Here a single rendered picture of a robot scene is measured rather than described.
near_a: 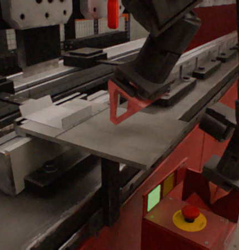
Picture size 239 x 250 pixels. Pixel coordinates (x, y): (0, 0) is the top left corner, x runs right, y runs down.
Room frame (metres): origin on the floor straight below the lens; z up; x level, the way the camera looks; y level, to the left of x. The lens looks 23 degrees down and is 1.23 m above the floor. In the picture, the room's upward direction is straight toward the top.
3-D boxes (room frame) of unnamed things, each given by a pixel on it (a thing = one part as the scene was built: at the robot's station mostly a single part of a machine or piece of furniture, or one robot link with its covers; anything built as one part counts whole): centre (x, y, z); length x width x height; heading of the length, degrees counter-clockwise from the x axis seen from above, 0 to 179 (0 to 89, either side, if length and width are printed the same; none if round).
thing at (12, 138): (0.65, 0.13, 0.92); 0.39 x 0.06 x 0.10; 149
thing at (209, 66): (1.44, -0.41, 0.89); 0.30 x 0.05 x 0.03; 149
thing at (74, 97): (0.63, 0.14, 0.98); 0.20 x 0.03 x 0.03; 149
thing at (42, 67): (0.60, 0.16, 1.13); 0.10 x 0.02 x 0.10; 149
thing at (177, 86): (1.09, -0.21, 0.89); 0.30 x 0.05 x 0.03; 149
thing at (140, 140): (0.53, 0.03, 1.00); 0.26 x 0.18 x 0.01; 59
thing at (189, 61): (1.69, -0.49, 0.92); 1.67 x 0.06 x 0.10; 149
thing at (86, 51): (1.06, 0.06, 1.01); 0.26 x 0.12 x 0.05; 59
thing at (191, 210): (0.52, -0.15, 0.79); 0.04 x 0.04 x 0.04
